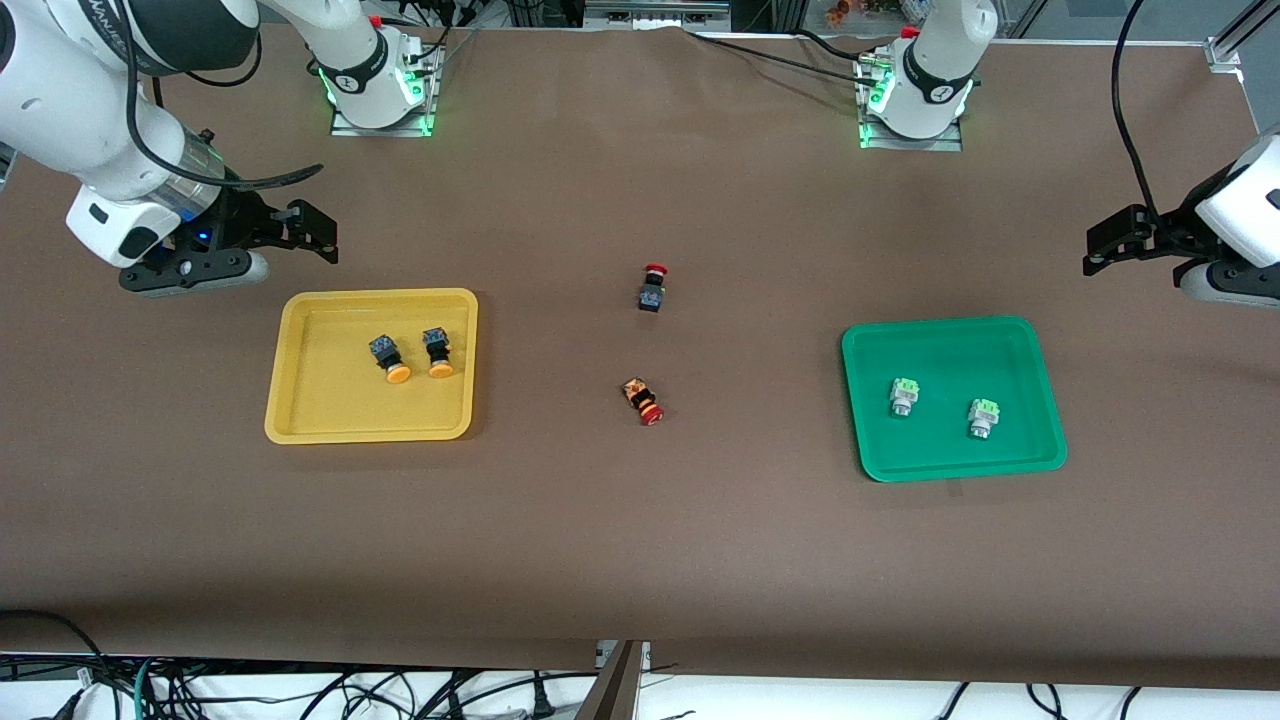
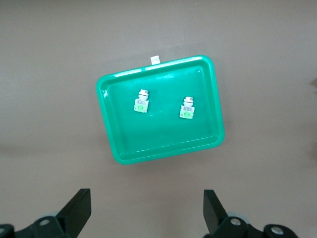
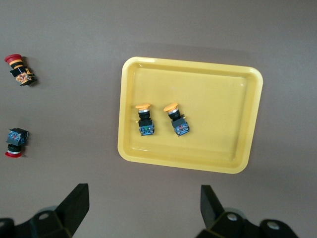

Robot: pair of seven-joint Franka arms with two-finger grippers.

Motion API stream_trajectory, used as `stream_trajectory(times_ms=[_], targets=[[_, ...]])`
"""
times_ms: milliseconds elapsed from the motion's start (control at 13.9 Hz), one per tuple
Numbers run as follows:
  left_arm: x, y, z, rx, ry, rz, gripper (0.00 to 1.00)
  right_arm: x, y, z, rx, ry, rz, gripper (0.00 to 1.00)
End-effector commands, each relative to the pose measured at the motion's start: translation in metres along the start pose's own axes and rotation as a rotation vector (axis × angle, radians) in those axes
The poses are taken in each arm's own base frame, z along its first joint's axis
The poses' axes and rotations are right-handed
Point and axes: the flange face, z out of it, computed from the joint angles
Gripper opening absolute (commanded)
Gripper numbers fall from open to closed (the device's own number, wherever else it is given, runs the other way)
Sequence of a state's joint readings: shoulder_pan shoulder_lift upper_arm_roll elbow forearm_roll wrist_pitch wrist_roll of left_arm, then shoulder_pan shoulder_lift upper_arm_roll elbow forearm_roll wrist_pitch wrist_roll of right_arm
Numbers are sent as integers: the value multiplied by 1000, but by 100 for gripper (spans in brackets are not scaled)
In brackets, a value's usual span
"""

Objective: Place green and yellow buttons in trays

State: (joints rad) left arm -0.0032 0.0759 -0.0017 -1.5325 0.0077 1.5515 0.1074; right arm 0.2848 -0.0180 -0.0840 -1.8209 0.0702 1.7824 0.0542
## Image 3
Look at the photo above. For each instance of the yellow push button blue block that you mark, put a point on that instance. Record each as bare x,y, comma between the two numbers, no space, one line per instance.
179,122
146,122

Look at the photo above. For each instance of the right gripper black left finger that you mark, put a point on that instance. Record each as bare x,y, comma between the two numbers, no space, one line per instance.
67,210

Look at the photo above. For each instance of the brown table cover sheet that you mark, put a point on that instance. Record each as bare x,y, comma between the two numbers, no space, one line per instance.
158,24

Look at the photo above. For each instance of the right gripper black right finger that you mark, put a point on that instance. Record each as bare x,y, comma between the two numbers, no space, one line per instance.
213,213

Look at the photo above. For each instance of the red push button blue block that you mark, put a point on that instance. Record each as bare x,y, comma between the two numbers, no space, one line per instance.
16,137

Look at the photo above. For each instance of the yellow plastic tray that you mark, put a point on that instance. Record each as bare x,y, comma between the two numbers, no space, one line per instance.
218,111

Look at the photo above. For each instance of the red emergency button orange block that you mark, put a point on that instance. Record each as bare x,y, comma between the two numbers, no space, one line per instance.
21,74

